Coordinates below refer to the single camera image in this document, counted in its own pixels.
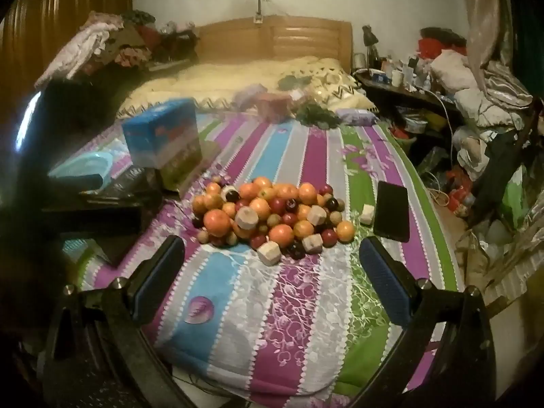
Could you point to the wooden headboard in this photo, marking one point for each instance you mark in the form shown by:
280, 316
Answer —
306, 38

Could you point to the purple packet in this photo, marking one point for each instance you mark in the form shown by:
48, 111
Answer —
358, 115

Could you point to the bright glass panel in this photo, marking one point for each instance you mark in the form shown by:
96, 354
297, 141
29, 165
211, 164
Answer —
26, 114

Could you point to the black desk lamp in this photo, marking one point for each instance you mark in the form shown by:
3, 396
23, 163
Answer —
369, 36

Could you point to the black smartphone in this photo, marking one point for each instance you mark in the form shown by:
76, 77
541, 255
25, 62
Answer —
392, 212

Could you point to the pile of mixed fruits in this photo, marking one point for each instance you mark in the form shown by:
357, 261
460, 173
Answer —
255, 210

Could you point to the pink box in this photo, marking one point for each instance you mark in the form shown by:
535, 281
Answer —
274, 105

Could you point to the green leaves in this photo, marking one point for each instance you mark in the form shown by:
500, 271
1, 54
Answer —
318, 117

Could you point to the light blue plastic basket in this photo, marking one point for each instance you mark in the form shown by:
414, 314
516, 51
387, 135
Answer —
85, 162

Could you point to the striped floral bedsheet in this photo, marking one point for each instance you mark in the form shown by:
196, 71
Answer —
272, 327

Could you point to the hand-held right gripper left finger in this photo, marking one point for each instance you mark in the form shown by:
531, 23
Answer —
155, 281

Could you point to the white cup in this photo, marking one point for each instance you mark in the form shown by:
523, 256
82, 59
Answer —
397, 79

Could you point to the cream quilt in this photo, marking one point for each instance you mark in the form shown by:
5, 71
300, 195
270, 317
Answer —
212, 76

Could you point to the white cube block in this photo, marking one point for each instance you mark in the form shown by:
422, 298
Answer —
367, 214

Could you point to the beige curtain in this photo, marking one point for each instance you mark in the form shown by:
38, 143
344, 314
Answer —
484, 8

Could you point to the green plastic bag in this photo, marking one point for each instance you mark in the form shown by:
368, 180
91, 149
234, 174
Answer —
515, 197

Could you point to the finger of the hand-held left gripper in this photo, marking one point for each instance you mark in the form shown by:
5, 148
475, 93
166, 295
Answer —
78, 182
127, 182

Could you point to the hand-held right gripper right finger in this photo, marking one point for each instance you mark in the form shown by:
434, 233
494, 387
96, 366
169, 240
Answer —
387, 282

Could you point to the blue cardboard box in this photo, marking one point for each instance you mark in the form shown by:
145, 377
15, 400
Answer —
161, 131

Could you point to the dark nightstand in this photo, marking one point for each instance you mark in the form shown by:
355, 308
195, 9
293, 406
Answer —
382, 88

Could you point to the pile of clothes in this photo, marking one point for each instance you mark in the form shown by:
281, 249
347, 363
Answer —
459, 76
85, 42

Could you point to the dark side cabinet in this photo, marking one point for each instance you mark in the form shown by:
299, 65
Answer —
85, 102

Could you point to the wooden wardrobe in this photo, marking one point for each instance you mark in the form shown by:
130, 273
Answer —
63, 4

